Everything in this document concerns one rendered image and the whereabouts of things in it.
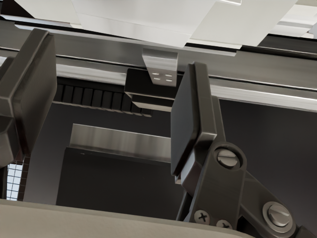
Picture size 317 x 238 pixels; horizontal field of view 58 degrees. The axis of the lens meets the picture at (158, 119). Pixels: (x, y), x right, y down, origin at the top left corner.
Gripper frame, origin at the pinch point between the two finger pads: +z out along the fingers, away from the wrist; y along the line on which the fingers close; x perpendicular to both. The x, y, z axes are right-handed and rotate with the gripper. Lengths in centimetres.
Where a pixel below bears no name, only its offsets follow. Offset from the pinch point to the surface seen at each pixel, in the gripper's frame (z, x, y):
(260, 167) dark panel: 33, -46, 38
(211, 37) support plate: 11.4, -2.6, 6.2
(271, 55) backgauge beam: 32.3, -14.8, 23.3
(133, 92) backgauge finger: 24.1, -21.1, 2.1
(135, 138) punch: 7.0, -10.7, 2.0
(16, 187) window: 124, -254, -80
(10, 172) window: 134, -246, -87
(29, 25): 15.4, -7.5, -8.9
